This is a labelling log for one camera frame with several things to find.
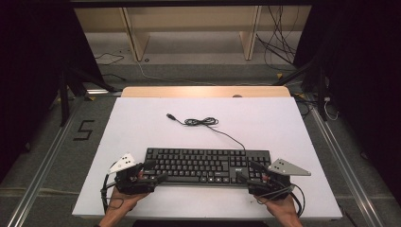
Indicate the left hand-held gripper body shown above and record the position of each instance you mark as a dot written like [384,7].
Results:
[126,186]

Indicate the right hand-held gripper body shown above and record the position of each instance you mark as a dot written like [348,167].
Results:
[285,168]

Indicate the black computer keyboard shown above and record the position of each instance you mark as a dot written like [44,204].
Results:
[201,164]

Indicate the person's left hand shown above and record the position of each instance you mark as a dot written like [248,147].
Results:
[121,205]

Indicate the person's right hand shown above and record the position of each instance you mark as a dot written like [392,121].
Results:
[283,208]

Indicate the white board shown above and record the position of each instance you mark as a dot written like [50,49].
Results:
[252,126]

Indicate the black metal stand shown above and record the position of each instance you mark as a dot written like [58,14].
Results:
[321,94]
[64,101]

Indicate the wooden table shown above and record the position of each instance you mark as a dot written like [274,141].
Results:
[189,91]

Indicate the black curtain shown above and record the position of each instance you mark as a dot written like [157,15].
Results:
[28,78]
[365,78]

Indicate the light wooden shelf unit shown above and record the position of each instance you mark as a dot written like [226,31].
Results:
[189,19]

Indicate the aluminium floor rail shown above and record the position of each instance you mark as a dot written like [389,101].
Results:
[41,176]
[346,170]

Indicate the short silver rail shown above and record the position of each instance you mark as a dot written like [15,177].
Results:
[102,91]

